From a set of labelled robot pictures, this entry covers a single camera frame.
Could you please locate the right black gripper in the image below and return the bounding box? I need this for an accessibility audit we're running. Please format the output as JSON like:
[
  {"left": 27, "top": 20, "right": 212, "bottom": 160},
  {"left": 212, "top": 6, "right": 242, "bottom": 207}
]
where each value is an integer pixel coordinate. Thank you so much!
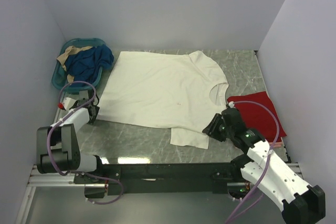
[{"left": 202, "top": 113, "right": 234, "bottom": 142}]

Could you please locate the cream white t-shirt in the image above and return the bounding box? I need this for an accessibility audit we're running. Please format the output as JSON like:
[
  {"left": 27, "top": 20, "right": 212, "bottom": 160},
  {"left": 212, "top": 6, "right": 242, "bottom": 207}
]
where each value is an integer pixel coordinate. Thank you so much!
[{"left": 98, "top": 51, "right": 229, "bottom": 149}]

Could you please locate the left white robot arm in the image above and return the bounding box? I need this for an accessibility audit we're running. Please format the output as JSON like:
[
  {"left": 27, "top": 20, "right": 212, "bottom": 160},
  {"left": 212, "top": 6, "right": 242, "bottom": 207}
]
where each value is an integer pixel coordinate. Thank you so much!
[{"left": 36, "top": 90, "right": 105, "bottom": 183}]

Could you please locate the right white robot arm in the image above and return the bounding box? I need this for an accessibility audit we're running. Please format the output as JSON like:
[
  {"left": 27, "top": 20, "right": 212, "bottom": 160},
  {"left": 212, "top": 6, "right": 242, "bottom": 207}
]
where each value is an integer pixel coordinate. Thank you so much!
[{"left": 202, "top": 108, "right": 326, "bottom": 223}]

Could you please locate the folded red t-shirt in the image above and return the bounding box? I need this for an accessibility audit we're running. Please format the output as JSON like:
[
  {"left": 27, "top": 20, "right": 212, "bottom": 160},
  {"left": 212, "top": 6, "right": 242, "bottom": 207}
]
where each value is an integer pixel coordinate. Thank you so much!
[{"left": 227, "top": 91, "right": 287, "bottom": 143}]

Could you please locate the blue t-shirt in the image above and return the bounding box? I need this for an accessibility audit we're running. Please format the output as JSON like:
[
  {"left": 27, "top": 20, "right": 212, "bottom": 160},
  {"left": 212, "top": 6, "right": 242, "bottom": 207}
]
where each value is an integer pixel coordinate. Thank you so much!
[{"left": 57, "top": 45, "right": 114, "bottom": 87}]

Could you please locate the black base beam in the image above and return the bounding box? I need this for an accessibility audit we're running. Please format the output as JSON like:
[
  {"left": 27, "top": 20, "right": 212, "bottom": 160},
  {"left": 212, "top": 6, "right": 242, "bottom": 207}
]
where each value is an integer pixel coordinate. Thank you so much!
[{"left": 74, "top": 163, "right": 247, "bottom": 198}]

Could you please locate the folded pink t-shirt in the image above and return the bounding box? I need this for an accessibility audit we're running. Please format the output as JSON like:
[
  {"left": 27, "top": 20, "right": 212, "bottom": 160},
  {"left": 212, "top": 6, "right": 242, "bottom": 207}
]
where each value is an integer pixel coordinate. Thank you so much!
[{"left": 269, "top": 138, "right": 284, "bottom": 148}]

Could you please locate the tan t-shirt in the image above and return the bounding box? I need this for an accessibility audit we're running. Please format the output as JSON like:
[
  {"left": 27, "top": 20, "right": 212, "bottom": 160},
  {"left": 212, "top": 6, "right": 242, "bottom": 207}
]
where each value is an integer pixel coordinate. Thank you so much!
[{"left": 57, "top": 46, "right": 94, "bottom": 83}]

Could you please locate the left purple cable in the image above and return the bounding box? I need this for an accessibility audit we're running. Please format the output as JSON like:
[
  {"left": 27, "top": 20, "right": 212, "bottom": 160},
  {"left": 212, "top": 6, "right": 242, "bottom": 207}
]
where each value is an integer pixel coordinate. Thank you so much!
[{"left": 46, "top": 81, "right": 124, "bottom": 206}]

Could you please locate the purple cable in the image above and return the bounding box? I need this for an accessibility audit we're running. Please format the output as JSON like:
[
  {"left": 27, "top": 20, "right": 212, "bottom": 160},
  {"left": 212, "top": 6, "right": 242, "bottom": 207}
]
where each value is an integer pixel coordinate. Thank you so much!
[
  {"left": 225, "top": 100, "right": 280, "bottom": 224},
  {"left": 46, "top": 81, "right": 124, "bottom": 206}
]

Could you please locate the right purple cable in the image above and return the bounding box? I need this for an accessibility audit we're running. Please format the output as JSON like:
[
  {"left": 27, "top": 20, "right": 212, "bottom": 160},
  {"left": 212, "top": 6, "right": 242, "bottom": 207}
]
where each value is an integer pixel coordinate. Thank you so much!
[{"left": 225, "top": 100, "right": 280, "bottom": 224}]

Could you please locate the aluminium rail frame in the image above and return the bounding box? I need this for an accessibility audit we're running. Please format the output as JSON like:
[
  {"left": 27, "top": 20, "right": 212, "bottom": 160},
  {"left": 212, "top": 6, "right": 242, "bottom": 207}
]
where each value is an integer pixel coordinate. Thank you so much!
[{"left": 17, "top": 163, "right": 299, "bottom": 223}]

